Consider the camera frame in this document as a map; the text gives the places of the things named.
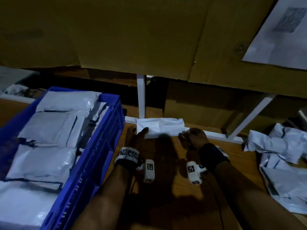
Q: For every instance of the white metal shelf leg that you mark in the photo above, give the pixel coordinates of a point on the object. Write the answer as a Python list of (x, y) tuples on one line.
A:
[(249, 117), (141, 95)]

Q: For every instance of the person's left hand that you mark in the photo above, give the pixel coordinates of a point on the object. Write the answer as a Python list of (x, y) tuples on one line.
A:
[(136, 140)]

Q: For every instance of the white packet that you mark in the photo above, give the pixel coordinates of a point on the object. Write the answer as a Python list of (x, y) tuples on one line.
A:
[(160, 127)]

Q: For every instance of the blue plastic crate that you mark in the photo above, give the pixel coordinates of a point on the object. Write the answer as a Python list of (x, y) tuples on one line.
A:
[(103, 141)]

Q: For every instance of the person's left forearm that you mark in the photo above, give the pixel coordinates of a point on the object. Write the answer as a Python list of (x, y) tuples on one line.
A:
[(105, 203)]

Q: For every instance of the person's right hand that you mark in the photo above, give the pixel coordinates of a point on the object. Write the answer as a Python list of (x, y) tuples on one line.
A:
[(194, 139)]

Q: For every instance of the wooden table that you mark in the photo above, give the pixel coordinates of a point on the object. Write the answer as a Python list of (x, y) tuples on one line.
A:
[(168, 198)]

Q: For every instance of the left marker wristband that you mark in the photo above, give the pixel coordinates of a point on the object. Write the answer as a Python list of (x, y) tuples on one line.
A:
[(128, 154)]

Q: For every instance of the white printed paper sheet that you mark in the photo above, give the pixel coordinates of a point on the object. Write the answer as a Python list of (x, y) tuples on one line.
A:
[(278, 40)]

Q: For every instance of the marker wristband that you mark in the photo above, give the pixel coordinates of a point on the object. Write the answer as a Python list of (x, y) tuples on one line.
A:
[(213, 157), (128, 154)]

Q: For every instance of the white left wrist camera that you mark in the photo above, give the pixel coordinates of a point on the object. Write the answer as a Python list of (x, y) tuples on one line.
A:
[(149, 171)]

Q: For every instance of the person's right forearm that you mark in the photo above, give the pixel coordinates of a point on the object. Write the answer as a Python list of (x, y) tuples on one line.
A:
[(254, 198)]

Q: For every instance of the pile of grey mailer bags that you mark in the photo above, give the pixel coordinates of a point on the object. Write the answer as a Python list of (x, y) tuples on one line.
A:
[(283, 179)]

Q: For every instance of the white metal rack frame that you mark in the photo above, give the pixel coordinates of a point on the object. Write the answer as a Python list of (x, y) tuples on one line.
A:
[(14, 98)]

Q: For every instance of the packed white bags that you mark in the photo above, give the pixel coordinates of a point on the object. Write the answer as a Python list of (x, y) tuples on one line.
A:
[(48, 127)]

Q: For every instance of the right marker wristband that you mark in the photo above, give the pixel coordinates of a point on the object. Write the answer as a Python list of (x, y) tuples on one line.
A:
[(213, 157)]

